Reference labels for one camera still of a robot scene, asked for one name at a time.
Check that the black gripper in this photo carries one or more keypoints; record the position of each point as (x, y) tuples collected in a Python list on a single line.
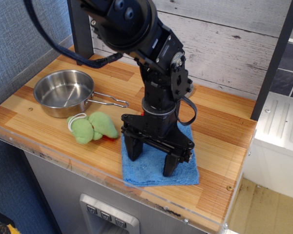
[(161, 133)]

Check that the blue cloth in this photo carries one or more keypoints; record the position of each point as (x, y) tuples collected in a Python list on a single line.
[(147, 169)]

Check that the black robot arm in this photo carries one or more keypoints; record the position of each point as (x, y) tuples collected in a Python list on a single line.
[(132, 27)]

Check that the clear acrylic table guard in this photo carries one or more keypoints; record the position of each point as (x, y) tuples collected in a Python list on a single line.
[(220, 149)]

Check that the green plush toy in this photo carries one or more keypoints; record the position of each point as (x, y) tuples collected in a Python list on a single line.
[(86, 128)]

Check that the silver dispenser button panel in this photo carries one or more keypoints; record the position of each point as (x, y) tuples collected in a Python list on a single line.
[(102, 218)]

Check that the stainless steel pot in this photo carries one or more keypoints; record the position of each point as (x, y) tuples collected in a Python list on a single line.
[(68, 92)]

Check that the white grooved side counter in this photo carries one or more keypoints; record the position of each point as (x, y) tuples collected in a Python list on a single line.
[(270, 159)]

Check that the left dark shelf post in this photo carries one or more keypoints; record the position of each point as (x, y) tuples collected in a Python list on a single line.
[(80, 27)]

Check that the dark shelf post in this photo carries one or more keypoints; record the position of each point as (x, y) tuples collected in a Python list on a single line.
[(274, 63), (80, 27)]

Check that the right dark shelf post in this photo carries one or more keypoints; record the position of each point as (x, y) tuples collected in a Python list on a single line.
[(274, 63)]

